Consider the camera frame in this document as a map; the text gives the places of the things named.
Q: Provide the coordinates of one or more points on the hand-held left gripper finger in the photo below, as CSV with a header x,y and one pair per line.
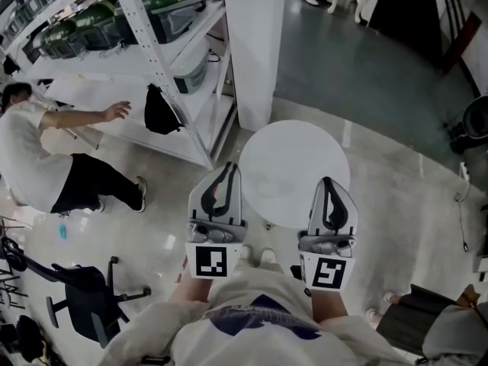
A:
x,y
234,208
195,206

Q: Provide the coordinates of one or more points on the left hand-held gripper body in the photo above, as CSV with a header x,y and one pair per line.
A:
x,y
211,265

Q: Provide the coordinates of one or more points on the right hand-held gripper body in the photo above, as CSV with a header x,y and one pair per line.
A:
x,y
328,273

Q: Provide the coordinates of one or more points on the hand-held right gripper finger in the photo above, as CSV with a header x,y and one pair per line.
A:
x,y
352,219
316,216

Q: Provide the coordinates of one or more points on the person's left forearm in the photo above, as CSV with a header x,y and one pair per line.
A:
x,y
196,290

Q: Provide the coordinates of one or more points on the person's right forearm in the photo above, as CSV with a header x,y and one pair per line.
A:
x,y
328,305

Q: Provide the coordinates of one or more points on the person's left white shoe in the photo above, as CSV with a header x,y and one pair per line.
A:
x,y
246,252

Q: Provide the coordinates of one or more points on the person's white shoe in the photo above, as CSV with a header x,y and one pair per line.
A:
x,y
268,255
246,252

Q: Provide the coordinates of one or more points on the person's beige trousers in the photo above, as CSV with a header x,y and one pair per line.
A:
x,y
261,269

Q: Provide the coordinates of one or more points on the person's right white shoe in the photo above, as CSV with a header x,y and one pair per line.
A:
x,y
268,255

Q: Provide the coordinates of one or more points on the round white table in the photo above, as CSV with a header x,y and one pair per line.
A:
x,y
293,151

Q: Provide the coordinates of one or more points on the person's white printed shirt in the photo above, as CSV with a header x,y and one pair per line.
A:
x,y
248,345

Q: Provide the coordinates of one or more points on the black hanging bag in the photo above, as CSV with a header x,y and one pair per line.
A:
x,y
160,113

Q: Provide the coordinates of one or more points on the white power strip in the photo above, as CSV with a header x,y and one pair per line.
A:
x,y
464,171

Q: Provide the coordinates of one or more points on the black office chair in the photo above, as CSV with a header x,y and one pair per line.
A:
x,y
89,303

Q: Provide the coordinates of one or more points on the teal floor item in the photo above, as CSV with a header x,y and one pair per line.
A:
x,y
63,231

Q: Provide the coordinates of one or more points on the white round appliance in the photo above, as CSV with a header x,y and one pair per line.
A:
x,y
190,71

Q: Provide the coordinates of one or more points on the white metal shelf rack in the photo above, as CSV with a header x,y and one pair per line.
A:
x,y
126,78

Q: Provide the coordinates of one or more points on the black round device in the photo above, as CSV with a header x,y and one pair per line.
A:
x,y
474,122

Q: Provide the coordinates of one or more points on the black backpack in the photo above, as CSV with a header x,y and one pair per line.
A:
x,y
29,338

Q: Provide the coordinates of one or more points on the green lidded storage bin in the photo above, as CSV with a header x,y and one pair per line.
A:
x,y
171,6
61,38
99,23

